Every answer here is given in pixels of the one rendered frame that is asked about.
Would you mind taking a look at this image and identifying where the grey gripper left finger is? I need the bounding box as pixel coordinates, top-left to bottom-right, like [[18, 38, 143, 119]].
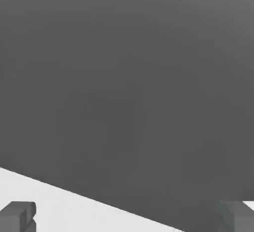
[[0, 201, 37, 232]]

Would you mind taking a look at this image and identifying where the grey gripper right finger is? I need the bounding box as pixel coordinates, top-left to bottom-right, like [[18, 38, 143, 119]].
[[217, 200, 254, 232]]

